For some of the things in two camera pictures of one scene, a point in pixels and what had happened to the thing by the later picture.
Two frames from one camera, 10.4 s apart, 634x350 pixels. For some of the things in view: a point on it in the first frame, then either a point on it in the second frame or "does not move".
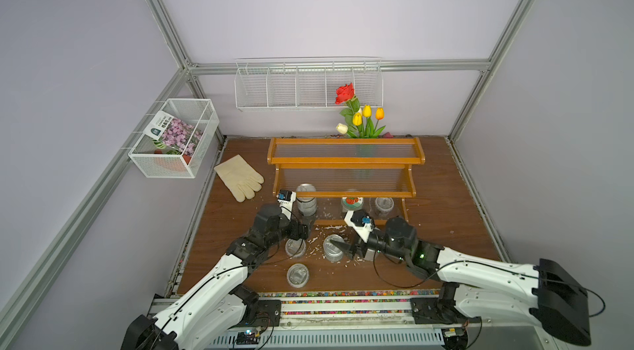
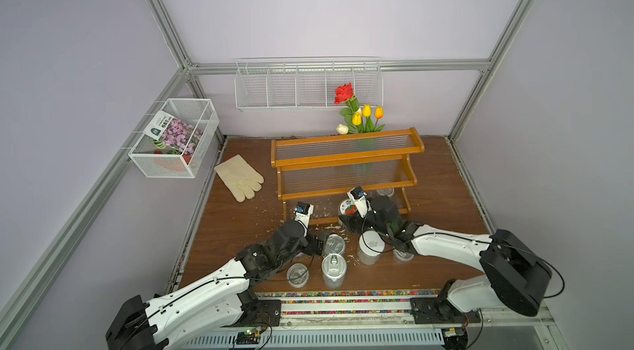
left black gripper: [295, 234] -> [319, 248]
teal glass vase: [364, 150] -> [363, 168]
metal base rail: [370, 320] does not move
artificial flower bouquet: [359, 124] does not move
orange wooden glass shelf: [335, 178] does not move
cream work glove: [239, 179] does not move
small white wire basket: [175, 143] does not move
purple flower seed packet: [172, 133] does not move
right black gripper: [348, 248] -> [348, 221]
